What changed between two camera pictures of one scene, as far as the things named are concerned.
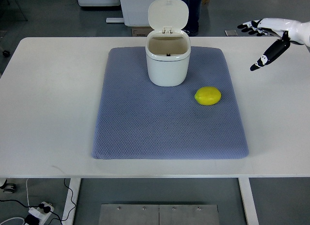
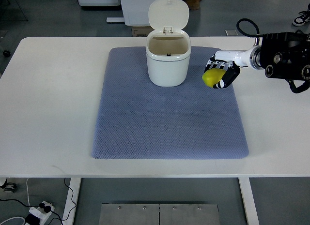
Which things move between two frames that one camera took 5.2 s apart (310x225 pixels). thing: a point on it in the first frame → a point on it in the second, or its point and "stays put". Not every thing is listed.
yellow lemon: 208,96 → 211,76
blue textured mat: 136,119 stays put
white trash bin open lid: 168,47 stays put
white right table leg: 248,201 stays put
